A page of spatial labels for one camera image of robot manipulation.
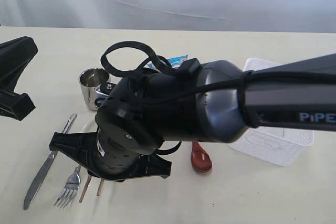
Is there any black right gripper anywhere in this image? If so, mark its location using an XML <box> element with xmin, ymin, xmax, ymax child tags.
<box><xmin>49</xmin><ymin>130</ymin><xmax>172</xmax><ymax>182</ymax></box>

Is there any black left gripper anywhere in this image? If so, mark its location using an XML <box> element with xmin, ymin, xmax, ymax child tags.
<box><xmin>1</xmin><ymin>36</ymin><xmax>38</xmax><ymax>121</ymax></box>

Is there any light wooden chopstick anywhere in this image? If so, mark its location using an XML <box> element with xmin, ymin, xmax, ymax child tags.
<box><xmin>79</xmin><ymin>175</ymin><xmax>92</xmax><ymax>203</ymax></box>

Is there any blue-grey utensil handle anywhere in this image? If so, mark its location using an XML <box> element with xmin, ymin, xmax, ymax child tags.
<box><xmin>54</xmin><ymin>165</ymin><xmax>81</xmax><ymax>208</ymax></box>

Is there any grey metal utensil handle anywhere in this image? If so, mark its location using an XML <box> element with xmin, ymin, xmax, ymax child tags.
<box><xmin>23</xmin><ymin>113</ymin><xmax>77</xmax><ymax>211</ymax></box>

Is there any shiny steel cup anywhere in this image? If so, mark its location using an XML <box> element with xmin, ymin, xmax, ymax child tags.
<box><xmin>79</xmin><ymin>68</ymin><xmax>110</xmax><ymax>111</ymax></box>

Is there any dark brown wooden spoon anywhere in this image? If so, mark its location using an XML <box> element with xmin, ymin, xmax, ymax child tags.
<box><xmin>191</xmin><ymin>142</ymin><xmax>212</xmax><ymax>173</ymax></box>

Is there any blue chips bag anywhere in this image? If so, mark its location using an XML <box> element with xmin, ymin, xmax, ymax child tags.
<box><xmin>146</xmin><ymin>55</ymin><xmax>188</xmax><ymax>70</ymax></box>

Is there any white plastic perforated basket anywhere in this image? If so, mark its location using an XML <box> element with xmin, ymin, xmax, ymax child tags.
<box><xmin>227</xmin><ymin>57</ymin><xmax>315</xmax><ymax>167</ymax></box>

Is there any dark wooden chopstick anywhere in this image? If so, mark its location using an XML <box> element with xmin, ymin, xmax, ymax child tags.
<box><xmin>96</xmin><ymin>179</ymin><xmax>104</xmax><ymax>197</ymax></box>

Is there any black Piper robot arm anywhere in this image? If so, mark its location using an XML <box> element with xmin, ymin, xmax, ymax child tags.
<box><xmin>49</xmin><ymin>41</ymin><xmax>335</xmax><ymax>182</ymax></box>

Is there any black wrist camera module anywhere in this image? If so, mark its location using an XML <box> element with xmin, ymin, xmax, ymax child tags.
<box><xmin>94</xmin><ymin>82</ymin><xmax>116</xmax><ymax>109</ymax></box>

